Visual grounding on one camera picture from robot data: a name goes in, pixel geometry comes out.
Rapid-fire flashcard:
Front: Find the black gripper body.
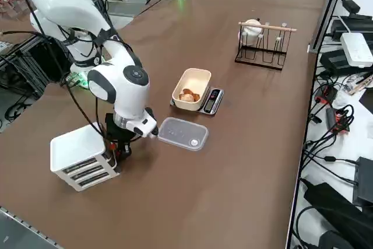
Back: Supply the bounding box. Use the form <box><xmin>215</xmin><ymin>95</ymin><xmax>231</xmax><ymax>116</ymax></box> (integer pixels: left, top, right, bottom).
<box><xmin>104</xmin><ymin>113</ymin><xmax>136</xmax><ymax>145</ymax></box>

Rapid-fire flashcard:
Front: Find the black digital kitchen scale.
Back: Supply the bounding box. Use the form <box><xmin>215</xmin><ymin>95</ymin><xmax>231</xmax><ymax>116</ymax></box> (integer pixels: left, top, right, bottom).
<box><xmin>170</xmin><ymin>85</ymin><xmax>224</xmax><ymax>115</ymax></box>

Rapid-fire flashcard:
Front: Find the black power adapter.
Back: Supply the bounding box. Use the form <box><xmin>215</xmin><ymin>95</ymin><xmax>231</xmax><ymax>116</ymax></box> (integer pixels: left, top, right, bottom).
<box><xmin>341</xmin><ymin>0</ymin><xmax>361</xmax><ymax>13</ymax></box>
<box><xmin>319</xmin><ymin>49</ymin><xmax>349</xmax><ymax>69</ymax></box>

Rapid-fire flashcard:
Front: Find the black fabric bag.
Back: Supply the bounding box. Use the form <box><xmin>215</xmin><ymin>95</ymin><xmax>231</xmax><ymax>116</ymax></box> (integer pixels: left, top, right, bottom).
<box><xmin>302</xmin><ymin>183</ymin><xmax>373</xmax><ymax>249</ymax></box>

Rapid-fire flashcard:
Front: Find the white smiley mug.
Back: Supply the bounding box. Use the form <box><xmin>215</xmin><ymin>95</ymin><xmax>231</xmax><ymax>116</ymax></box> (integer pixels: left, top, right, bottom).
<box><xmin>240</xmin><ymin>18</ymin><xmax>263</xmax><ymax>46</ymax></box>

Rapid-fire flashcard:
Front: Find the brown bread piece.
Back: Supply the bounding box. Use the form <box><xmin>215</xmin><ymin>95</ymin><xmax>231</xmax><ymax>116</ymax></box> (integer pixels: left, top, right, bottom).
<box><xmin>182</xmin><ymin>87</ymin><xmax>200</xmax><ymax>101</ymax></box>

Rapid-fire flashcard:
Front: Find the black electronics box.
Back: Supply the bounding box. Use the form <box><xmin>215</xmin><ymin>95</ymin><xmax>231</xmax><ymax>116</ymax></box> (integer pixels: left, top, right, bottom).
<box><xmin>352</xmin><ymin>157</ymin><xmax>373</xmax><ymax>206</ymax></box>

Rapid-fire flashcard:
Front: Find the round beige pastry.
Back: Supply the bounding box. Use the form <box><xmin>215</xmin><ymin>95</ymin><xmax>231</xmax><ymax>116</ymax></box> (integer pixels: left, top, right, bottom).
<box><xmin>178</xmin><ymin>92</ymin><xmax>195</xmax><ymax>103</ymax></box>

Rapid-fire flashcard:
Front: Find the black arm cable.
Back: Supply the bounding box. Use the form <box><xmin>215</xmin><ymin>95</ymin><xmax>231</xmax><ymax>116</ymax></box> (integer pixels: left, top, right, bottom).
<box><xmin>27</xmin><ymin>0</ymin><xmax>107</xmax><ymax>141</ymax></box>

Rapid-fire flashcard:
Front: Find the cream rectangular container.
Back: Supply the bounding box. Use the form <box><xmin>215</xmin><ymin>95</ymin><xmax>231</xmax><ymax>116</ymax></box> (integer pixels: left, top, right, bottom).
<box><xmin>171</xmin><ymin>68</ymin><xmax>212</xmax><ymax>110</ymax></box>

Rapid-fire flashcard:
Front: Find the black wire cup rack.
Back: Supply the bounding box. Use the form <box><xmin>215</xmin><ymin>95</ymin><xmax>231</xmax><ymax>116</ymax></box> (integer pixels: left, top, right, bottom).
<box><xmin>234</xmin><ymin>21</ymin><xmax>298</xmax><ymax>71</ymax></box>

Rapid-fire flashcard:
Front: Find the orange black connector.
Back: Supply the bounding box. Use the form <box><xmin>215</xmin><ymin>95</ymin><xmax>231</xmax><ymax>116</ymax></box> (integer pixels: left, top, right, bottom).
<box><xmin>316</xmin><ymin>87</ymin><xmax>339</xmax><ymax>104</ymax></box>

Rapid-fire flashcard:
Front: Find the aluminium profile post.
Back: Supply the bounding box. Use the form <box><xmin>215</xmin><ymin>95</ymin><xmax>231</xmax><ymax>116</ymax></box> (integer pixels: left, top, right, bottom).
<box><xmin>308</xmin><ymin>0</ymin><xmax>351</xmax><ymax>54</ymax></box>

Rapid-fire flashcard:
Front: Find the aluminium table edge rail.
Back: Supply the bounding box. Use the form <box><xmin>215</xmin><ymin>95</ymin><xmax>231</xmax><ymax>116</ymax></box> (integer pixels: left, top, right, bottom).
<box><xmin>0</xmin><ymin>206</ymin><xmax>61</xmax><ymax>249</ymax></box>

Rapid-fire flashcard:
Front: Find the clear plastic lid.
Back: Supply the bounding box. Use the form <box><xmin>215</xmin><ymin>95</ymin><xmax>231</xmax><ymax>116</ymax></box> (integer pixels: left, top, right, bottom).
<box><xmin>157</xmin><ymin>117</ymin><xmax>210</xmax><ymax>152</ymax></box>

